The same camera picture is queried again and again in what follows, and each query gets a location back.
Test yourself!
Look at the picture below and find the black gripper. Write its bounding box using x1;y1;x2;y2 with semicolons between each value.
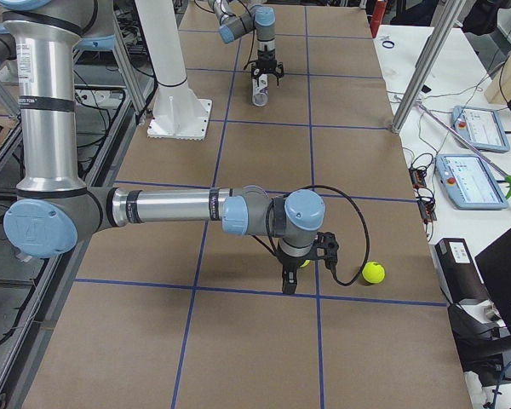
278;250;303;294
244;49;284;85

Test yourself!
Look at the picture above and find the clear tennis ball tube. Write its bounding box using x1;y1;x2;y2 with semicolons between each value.
251;74;268;107

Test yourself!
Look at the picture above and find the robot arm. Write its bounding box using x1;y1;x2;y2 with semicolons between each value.
208;0;284;84
2;1;332;294

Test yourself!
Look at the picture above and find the small circuit board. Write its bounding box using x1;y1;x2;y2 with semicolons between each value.
409;167;427;189

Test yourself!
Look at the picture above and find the black box with label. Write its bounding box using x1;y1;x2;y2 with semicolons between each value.
433;238;489;305

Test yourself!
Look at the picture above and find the lower teach pendant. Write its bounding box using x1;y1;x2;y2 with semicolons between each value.
435;154;508;210

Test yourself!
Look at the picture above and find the teach pendant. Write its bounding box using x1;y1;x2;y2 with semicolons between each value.
451;106;510;153
435;154;508;210

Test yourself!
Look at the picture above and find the black computer monitor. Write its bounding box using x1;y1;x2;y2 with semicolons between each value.
475;228;511;330

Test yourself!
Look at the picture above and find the upper teach pendant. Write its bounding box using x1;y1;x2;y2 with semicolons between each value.
451;106;510;153

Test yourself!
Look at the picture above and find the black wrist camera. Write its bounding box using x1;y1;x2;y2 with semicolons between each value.
313;232;339;271

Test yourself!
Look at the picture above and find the black camera cable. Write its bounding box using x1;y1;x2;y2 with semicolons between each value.
297;184;370;286

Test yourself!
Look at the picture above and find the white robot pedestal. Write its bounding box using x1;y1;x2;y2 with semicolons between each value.
135;0;212;141

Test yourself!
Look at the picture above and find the aluminium frame post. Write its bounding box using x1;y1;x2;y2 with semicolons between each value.
390;0;466;134

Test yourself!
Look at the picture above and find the green handled reacher tool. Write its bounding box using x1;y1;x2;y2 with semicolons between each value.
416;102;511;199

